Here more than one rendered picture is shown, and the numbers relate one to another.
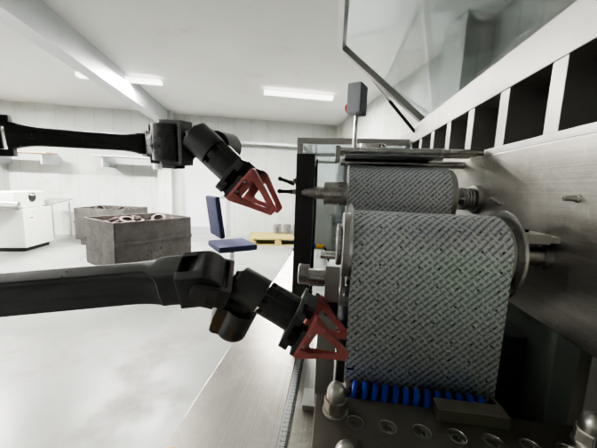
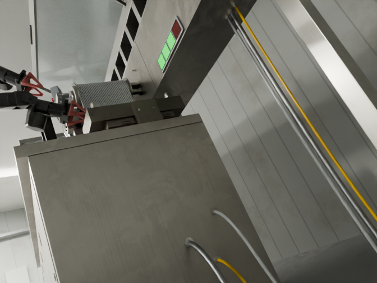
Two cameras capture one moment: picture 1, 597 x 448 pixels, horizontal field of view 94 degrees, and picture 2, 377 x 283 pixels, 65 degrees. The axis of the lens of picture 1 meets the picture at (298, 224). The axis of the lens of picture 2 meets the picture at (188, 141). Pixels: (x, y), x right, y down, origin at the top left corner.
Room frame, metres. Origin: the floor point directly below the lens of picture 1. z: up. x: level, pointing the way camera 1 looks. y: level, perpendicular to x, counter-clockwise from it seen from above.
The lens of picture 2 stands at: (-0.67, 0.36, 0.44)
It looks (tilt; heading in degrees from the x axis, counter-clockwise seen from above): 18 degrees up; 320
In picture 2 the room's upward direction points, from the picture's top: 24 degrees counter-clockwise
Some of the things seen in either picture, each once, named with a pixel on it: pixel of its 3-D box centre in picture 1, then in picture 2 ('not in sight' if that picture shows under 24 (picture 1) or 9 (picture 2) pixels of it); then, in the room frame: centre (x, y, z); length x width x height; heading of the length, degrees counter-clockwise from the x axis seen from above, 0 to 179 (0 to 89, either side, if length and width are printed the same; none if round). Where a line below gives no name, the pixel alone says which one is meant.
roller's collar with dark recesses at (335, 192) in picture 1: (335, 193); not in sight; (0.74, -0.09, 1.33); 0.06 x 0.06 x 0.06; 83
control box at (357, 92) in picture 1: (354, 100); (56, 95); (1.04, -0.18, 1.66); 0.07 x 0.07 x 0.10; 58
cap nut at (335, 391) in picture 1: (336, 396); not in sight; (0.37, -0.06, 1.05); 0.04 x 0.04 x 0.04
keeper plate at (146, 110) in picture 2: not in sight; (147, 112); (0.20, -0.23, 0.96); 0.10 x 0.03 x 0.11; 83
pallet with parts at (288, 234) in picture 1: (277, 234); not in sight; (6.65, 0.50, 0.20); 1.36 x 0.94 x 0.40; 99
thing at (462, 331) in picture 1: (420, 341); (113, 112); (0.42, -0.20, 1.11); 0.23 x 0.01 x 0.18; 83
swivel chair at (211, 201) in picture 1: (230, 241); not in sight; (3.68, 0.90, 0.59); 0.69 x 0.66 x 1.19; 103
